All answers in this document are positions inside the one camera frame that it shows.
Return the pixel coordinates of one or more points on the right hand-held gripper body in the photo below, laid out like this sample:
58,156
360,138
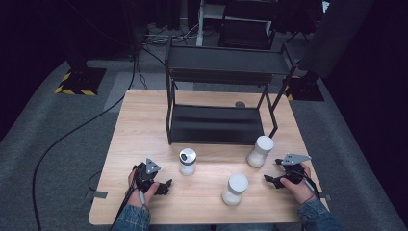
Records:
293,159

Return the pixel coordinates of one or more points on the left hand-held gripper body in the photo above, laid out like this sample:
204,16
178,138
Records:
152,166

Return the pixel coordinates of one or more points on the white grinder jar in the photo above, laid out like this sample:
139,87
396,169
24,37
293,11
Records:
235,189
260,150

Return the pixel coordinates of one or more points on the glass shaker with silver lid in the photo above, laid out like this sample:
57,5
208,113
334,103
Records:
187,160

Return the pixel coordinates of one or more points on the black two-tier metal rack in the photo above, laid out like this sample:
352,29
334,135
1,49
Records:
221,59

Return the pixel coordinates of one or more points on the person's right hand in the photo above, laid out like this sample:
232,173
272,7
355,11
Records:
301,192

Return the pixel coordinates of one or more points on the person's left hand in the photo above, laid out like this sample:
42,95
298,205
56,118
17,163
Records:
136,199

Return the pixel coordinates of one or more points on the yellow-black striped stand base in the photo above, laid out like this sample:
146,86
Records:
304,89
83,82

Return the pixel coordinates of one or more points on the grey panel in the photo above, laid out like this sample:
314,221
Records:
333,35

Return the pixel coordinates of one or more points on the white metal stand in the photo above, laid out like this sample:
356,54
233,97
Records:
200,22

